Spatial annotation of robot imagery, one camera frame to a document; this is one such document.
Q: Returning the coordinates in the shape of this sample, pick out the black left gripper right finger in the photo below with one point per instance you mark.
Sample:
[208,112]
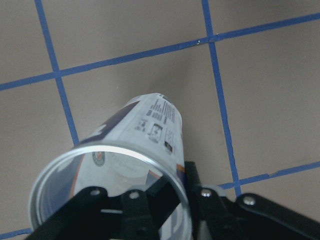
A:
[248,217]

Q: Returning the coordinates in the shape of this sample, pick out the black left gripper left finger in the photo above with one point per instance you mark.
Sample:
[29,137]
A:
[137,214]

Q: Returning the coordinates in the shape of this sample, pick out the white tennis ball can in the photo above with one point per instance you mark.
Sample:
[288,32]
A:
[135,148]

